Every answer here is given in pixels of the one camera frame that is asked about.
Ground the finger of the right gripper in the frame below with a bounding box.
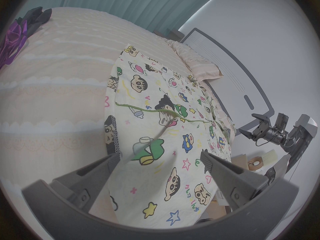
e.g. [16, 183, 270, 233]
[251, 113, 270, 128]
[238, 128, 255, 141]

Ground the brown tape roll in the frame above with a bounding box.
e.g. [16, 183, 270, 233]
[250, 157, 263, 171]

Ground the bed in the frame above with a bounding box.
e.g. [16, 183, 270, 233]
[0, 7, 275, 225]

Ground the purple satin garment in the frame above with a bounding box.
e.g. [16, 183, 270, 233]
[0, 20, 28, 67]

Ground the grey white bedside table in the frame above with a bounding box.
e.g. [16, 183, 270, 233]
[153, 28, 186, 41]

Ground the cream pillow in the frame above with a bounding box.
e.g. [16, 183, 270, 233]
[166, 39, 224, 81]

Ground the blue-green curtain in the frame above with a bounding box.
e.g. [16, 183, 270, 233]
[59, 0, 227, 36]

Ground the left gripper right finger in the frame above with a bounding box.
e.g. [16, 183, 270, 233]
[199, 150, 270, 207]

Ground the dark grey garment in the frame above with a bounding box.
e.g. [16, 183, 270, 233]
[14, 6, 53, 38]

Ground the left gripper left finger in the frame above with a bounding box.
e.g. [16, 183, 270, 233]
[51, 153, 122, 211]

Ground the cardboard box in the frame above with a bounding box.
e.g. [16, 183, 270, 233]
[231, 154, 252, 173]

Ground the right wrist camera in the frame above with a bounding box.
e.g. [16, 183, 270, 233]
[274, 113, 290, 132]

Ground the white printed pyjama top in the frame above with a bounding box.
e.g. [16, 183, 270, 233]
[103, 43, 237, 229]

